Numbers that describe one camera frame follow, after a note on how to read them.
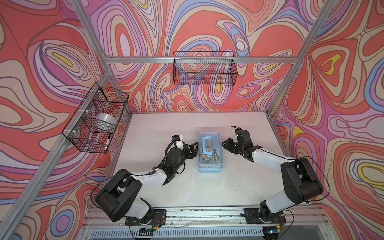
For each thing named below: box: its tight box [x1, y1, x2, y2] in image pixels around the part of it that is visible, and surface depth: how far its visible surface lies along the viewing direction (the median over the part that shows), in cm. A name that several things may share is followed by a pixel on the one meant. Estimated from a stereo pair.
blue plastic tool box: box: [198, 131, 225, 173], surface depth 86 cm
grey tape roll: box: [94, 112, 118, 132], surface depth 74 cm
